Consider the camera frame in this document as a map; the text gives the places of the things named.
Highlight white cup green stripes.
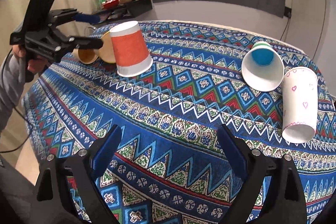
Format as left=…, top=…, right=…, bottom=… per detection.
left=241, top=41, right=285, bottom=92

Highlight brown kraft paper cup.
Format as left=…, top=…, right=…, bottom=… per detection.
left=72, top=49, right=98, bottom=65

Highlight black shelf with toiletries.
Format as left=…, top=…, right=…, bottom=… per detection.
left=92, top=0, right=153, bottom=25

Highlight orange and white paper cup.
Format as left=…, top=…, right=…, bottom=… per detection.
left=109, top=20, right=153, bottom=77

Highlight white cup pink hearts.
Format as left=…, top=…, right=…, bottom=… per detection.
left=281, top=67, right=318, bottom=144

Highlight black cable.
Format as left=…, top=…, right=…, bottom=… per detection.
left=0, top=49, right=34, bottom=154

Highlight grey sleeved left forearm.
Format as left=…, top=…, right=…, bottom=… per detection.
left=0, top=53, right=26, bottom=131

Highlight person's left hand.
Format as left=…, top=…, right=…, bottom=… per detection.
left=12, top=45, right=48, bottom=75

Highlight blue patterned tablecloth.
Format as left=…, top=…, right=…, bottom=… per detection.
left=22, top=21, right=335, bottom=223

